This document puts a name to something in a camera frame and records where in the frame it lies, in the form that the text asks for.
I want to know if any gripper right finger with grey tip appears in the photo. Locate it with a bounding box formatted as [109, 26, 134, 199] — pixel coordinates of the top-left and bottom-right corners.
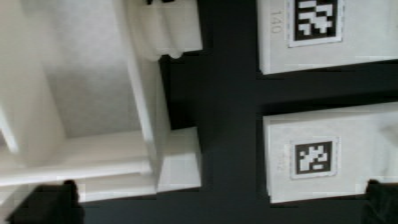
[361, 180, 398, 224]

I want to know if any gripper left finger with black tip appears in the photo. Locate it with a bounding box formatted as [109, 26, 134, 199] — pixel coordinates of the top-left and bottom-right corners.
[6, 180, 86, 224]

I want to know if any white cabinet body box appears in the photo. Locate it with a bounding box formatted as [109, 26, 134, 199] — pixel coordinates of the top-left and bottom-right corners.
[0, 0, 203, 204]

